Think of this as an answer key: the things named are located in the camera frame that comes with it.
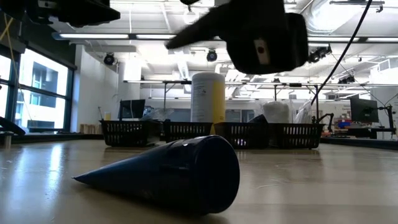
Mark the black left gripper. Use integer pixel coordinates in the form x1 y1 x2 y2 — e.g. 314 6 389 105
26 0 122 28

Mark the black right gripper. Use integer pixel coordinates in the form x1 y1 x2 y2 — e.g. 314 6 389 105
164 0 287 50

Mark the bagged white shower cap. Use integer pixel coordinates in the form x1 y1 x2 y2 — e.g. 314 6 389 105
262 100 292 124

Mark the bagged cotton swab vanity pack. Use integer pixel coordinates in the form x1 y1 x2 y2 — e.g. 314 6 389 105
290 98 314 124

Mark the black monitor on arm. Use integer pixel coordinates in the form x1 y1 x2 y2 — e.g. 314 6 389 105
349 96 396 124

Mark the black overhead light beam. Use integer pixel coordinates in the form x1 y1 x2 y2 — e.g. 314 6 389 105
52 32 398 44

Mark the white yellow wipes canister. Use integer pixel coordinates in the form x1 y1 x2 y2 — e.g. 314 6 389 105
190 72 226 136

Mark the black computer monitor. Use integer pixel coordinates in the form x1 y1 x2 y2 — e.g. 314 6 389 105
119 98 147 121

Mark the black slotted plastic basket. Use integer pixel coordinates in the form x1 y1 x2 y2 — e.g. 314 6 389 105
162 121 215 144
269 123 326 150
213 121 272 150
99 119 164 148

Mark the wooden crate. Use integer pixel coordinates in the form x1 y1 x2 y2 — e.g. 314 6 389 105
80 123 104 135

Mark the black ceiling lamp cluster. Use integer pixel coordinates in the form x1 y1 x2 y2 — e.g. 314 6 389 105
307 44 333 65

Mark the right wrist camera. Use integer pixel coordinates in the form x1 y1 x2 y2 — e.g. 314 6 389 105
226 12 310 75

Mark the black background rack frame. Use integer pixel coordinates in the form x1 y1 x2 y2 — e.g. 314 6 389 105
124 79 323 123

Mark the black aluminium table frame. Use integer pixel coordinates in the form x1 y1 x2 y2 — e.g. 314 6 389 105
12 131 398 151

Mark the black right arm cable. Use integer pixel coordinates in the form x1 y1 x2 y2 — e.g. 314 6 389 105
310 0 373 106

